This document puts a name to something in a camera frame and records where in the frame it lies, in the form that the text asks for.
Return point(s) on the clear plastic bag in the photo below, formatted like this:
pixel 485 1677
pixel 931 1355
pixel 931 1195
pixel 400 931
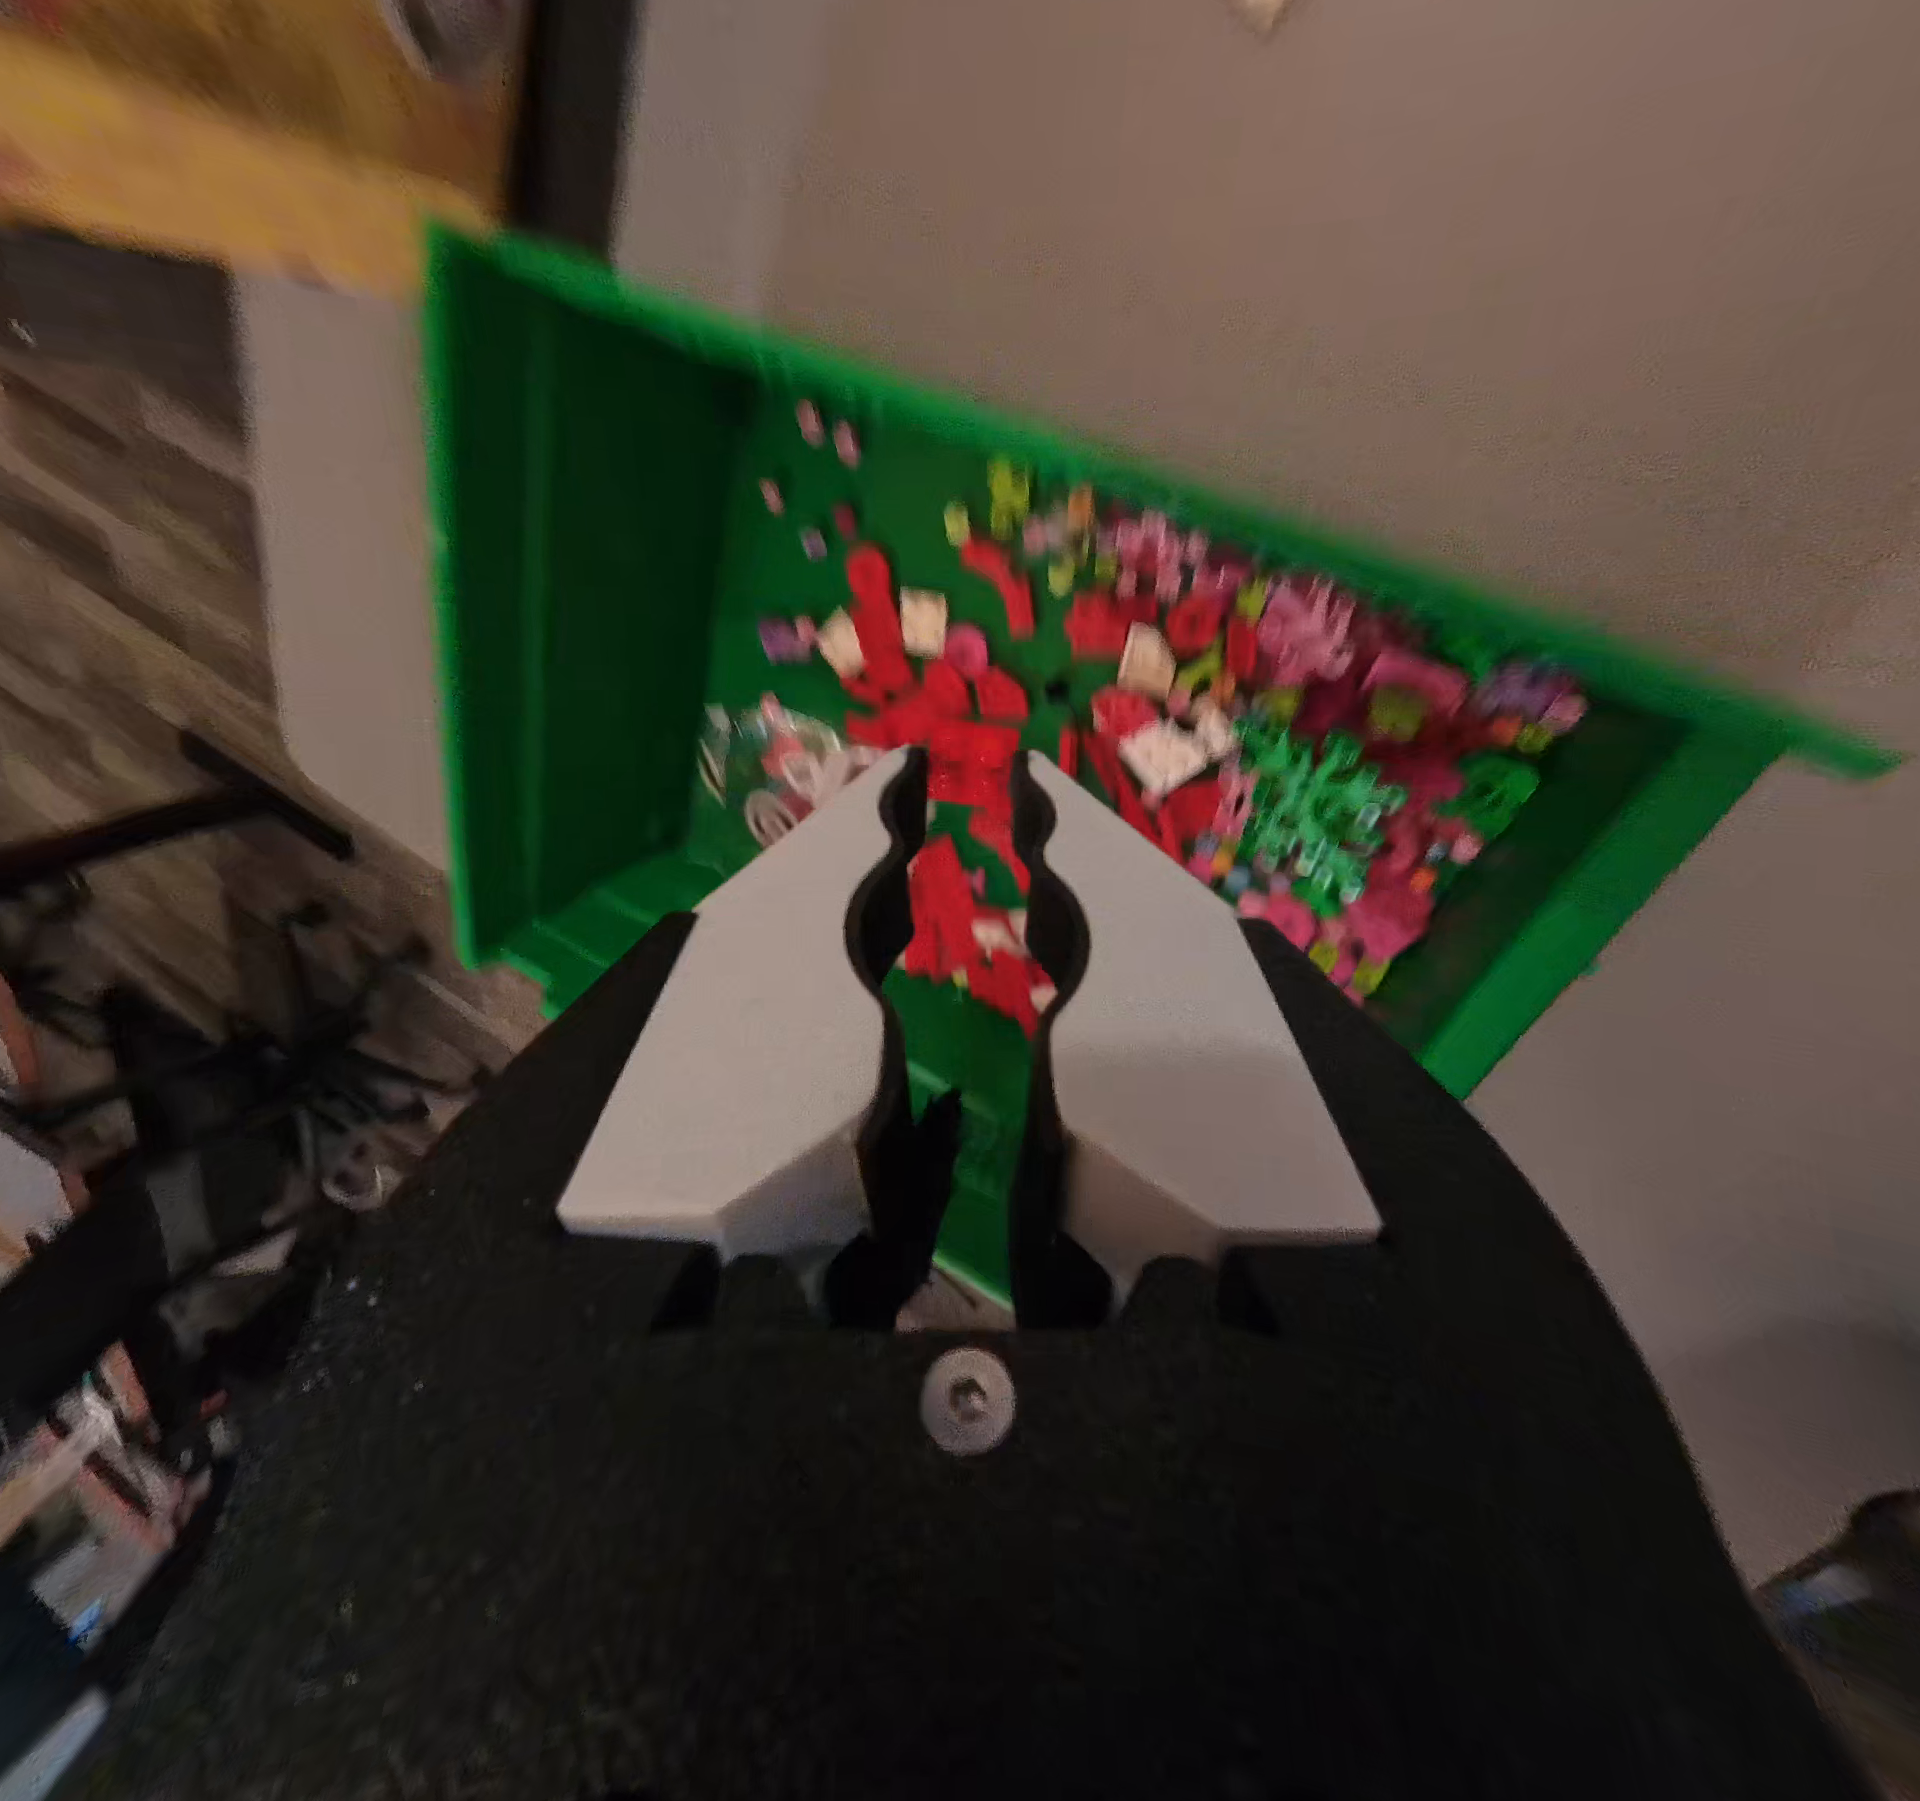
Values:
pixel 774 766

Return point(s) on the black pole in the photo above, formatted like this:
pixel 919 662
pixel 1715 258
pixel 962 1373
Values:
pixel 577 44

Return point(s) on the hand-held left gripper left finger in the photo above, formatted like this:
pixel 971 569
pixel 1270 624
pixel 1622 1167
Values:
pixel 734 1066

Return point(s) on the green plastic bin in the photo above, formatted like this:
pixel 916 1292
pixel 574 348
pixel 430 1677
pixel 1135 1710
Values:
pixel 586 599

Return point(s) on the dark object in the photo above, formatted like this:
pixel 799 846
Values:
pixel 1853 1590

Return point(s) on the pile of lego pieces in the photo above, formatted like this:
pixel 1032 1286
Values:
pixel 1320 721

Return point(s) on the yellow lego set box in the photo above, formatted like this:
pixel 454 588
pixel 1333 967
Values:
pixel 211 91

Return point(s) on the black floor stand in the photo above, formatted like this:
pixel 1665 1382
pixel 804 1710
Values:
pixel 164 817

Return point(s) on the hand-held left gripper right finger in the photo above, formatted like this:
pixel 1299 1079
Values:
pixel 1200 1079

